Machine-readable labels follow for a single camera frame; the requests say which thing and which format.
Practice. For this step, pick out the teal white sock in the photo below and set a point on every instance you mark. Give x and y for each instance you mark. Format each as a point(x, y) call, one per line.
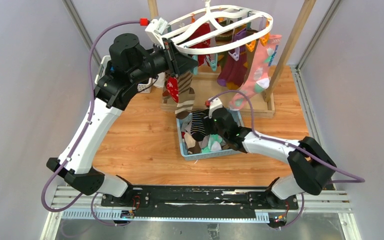
point(212, 143)

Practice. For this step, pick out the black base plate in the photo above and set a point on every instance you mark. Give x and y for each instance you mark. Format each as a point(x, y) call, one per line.
point(197, 202)

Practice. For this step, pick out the black striped sock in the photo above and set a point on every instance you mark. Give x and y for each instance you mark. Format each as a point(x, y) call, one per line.
point(198, 129)

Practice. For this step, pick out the white oval clip hanger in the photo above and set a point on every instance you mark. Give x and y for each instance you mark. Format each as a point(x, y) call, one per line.
point(213, 15)

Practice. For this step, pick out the red christmas sock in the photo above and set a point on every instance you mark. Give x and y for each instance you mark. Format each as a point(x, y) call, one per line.
point(172, 87)

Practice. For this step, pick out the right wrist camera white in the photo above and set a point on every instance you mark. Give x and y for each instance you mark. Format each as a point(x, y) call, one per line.
point(212, 105)

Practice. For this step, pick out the wooden hanger rack frame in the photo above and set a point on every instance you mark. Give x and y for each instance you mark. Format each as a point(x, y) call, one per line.
point(267, 95)

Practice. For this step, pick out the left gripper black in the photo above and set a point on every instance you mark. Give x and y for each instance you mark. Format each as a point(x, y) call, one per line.
point(176, 62)

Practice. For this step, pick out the pink hanging sock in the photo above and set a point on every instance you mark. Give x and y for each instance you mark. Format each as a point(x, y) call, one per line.
point(258, 79)

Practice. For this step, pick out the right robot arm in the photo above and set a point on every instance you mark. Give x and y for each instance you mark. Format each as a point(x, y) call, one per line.
point(311, 167)

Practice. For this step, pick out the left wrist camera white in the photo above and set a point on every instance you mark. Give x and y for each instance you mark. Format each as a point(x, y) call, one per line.
point(155, 30)

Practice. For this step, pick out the brown hanging sock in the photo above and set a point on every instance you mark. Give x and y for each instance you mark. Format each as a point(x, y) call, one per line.
point(250, 50)

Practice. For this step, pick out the olive striped hanging sock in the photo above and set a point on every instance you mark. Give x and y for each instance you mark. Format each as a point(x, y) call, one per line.
point(223, 39)

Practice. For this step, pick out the blue sock basket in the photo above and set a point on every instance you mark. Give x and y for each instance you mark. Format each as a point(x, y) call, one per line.
point(199, 156)

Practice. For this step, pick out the white plastic basket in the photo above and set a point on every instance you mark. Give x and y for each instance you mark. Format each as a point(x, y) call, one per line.
point(106, 67)

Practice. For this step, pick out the grey sock in basket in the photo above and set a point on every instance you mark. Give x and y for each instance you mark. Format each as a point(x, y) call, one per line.
point(192, 145)

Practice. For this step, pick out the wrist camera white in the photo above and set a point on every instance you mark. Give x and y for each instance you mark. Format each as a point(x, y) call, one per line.
point(155, 30)
point(212, 105)

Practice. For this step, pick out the maroon purple hanging sock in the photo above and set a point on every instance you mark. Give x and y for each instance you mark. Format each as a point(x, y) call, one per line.
point(232, 71)

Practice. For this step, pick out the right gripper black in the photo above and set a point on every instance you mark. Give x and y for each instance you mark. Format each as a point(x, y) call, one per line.
point(207, 123)

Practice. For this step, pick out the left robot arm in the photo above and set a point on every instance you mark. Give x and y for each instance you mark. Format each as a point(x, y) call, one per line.
point(130, 64)

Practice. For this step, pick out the white hanging sock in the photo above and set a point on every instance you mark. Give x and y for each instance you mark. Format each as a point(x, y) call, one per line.
point(159, 82)

